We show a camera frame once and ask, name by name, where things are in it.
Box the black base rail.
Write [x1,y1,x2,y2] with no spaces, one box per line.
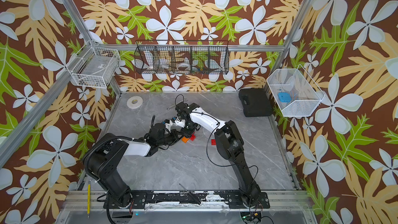
[104,190,270,209]

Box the white tape roll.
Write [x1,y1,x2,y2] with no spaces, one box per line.
[126,96,144,110]

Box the black plastic case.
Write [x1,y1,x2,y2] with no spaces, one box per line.
[238,88,273,117]

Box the white wire basket right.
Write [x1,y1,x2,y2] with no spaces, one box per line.
[266,65,325,118]

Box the black tool on rail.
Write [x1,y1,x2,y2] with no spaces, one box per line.
[179,184,202,205]

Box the blue object in basket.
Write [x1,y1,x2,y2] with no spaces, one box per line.
[278,92,292,103]

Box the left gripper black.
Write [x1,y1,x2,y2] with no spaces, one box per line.
[158,129,183,147]

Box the aluminium frame post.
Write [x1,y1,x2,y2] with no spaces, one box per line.
[264,0,327,94]
[61,0,121,95]

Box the orange square lego brick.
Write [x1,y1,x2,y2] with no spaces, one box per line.
[181,137,190,143]

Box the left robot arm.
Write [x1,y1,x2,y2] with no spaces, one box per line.
[83,123,183,207]

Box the white wire basket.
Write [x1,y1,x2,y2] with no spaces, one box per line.
[68,41,120,89]
[266,65,325,118]

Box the aluminium frame post back left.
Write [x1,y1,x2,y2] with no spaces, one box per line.
[61,0,121,95]

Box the white wire basket left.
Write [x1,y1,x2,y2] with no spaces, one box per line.
[68,41,120,89]

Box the black wire basket centre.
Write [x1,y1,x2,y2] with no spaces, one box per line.
[132,39,230,75]

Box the aluminium frame post back right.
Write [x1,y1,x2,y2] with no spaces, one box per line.
[264,0,327,94]

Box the yellow handled hex key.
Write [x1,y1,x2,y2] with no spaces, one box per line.
[87,179,94,219]

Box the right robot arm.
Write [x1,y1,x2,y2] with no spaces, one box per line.
[174,102,261,207]

